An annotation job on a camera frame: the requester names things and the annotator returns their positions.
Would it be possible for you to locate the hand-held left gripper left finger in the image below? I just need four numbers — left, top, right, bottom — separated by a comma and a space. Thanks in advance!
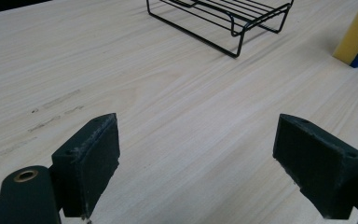
50, 112, 121, 219

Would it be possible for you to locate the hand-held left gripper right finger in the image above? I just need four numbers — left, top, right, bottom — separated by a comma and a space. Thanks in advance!
272, 113, 358, 220

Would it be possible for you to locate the yellow and blue sponge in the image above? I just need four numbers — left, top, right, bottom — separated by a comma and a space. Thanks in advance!
332, 0, 358, 69

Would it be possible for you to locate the black wire rack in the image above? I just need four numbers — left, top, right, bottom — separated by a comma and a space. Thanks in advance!
145, 0, 295, 59

